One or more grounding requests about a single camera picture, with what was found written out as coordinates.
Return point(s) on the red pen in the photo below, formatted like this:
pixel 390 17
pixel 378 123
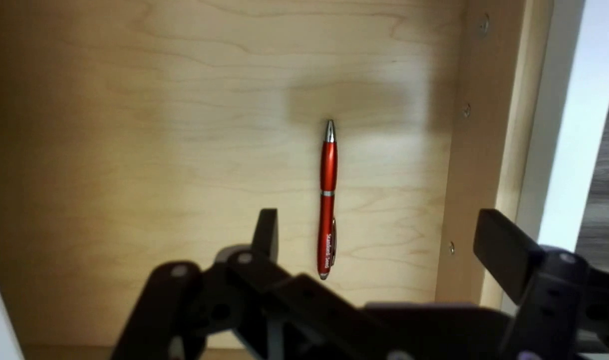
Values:
pixel 328 172

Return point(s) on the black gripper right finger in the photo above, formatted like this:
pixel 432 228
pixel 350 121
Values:
pixel 550 293

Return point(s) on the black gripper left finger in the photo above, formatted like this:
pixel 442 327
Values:
pixel 264 281

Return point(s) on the wooden drawer with white front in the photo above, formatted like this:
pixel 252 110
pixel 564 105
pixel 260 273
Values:
pixel 151 132

